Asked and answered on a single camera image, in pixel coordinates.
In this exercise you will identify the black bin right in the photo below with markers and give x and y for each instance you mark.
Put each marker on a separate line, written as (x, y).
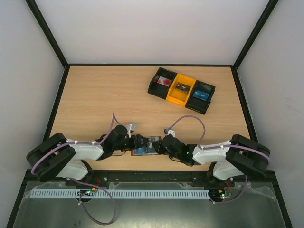
(198, 105)

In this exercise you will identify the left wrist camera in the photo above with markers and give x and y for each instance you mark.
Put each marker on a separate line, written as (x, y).
(130, 129)

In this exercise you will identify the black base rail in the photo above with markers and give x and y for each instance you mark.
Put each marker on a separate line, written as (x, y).
(194, 178)

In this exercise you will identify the dark credit card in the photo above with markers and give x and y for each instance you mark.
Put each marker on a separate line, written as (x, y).
(150, 150)
(183, 87)

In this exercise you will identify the blue credit card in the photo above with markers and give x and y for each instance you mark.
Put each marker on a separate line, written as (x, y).
(140, 151)

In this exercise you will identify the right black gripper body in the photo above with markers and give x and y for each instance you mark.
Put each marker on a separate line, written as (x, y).
(162, 145)

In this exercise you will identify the black bin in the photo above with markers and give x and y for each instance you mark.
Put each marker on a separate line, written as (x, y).
(160, 90)
(198, 105)

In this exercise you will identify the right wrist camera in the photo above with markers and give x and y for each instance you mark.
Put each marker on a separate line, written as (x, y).
(169, 132)

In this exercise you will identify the black bin left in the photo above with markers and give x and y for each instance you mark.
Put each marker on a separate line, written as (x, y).
(160, 90)

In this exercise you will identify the yellow bin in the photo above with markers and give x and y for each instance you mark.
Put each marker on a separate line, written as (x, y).
(179, 97)

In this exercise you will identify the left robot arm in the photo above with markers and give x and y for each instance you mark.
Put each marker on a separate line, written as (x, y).
(62, 157)

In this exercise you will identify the blue slotted cable duct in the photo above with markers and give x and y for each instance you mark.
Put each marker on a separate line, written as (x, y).
(120, 194)

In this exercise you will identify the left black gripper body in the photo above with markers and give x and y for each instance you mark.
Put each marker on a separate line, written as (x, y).
(130, 146)

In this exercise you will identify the red white card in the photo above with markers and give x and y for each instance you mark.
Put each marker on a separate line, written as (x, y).
(162, 81)

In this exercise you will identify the brown leather card holder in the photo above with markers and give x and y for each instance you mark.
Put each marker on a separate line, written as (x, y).
(145, 154)

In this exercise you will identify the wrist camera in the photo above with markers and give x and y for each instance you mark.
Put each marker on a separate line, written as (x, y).
(130, 129)
(169, 132)

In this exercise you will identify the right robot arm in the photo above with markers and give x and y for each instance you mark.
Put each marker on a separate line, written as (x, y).
(235, 157)

